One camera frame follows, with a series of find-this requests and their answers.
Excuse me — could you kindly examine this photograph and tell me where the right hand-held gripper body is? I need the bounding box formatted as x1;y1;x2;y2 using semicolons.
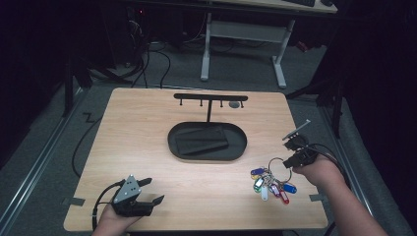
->
281;119;320;167

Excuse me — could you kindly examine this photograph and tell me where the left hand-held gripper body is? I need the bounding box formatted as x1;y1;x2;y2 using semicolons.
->
111;174;154;218

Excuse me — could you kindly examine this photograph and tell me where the key ring with coloured tags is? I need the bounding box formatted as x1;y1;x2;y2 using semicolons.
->
250;156;299;206

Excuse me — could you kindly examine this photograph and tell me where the black key rack with tray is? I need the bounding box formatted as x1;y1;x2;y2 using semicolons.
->
167;92;249;162

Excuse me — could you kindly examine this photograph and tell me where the black wallet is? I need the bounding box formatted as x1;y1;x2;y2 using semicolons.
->
173;125;230;156

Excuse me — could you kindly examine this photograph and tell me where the person's right hand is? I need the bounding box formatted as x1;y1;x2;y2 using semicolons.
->
292;153;346;190

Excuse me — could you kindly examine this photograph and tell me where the person's left hand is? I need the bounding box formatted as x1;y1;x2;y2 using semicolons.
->
91;206;143;236

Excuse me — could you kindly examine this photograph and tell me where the black metal stand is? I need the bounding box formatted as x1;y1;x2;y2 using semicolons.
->
61;53;133;118
285;73;346;140

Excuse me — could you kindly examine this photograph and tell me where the white-legged wooden desk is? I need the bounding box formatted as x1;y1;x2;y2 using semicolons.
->
200;0;338;89

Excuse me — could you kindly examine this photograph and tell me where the black keyboard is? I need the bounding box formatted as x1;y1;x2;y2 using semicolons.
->
283;0;317;8

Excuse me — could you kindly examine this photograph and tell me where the dark computer tower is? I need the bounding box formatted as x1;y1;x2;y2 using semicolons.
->
125;5;149;68

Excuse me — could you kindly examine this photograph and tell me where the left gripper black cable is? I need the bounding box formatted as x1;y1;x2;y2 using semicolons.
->
91;181;127;231

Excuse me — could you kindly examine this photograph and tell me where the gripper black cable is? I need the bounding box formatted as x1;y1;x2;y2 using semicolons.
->
307;143;352;189
91;181;127;231

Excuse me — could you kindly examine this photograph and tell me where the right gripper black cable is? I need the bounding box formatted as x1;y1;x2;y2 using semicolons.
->
307;143;352;189

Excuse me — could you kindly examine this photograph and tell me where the metal floor rail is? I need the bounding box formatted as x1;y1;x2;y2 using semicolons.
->
0;88;86;228
318;104;384;236

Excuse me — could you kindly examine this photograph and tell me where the black floor cable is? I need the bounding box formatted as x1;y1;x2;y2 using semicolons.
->
71;112;103;178

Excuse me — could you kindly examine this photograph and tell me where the bundle of black cables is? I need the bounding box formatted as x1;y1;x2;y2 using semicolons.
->
129;19;172;89

